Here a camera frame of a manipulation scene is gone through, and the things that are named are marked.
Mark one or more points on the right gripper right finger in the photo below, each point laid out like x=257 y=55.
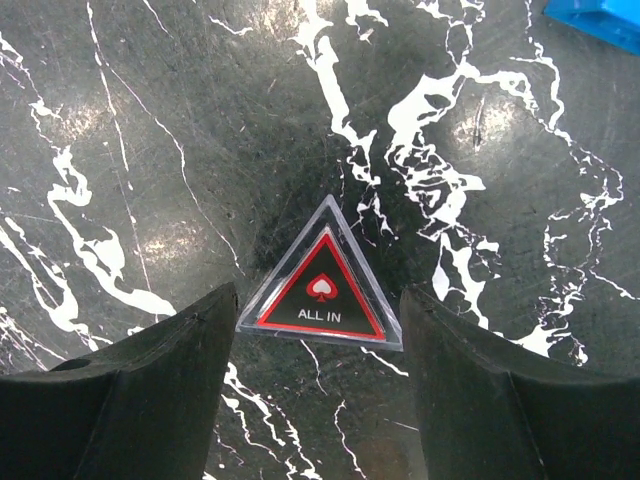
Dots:
x=490 y=409

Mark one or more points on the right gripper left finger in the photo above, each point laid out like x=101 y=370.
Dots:
x=141 y=408

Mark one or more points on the triangular all-in button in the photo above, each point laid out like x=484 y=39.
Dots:
x=323 y=289

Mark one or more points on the blue and white block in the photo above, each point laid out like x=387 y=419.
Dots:
x=613 y=21

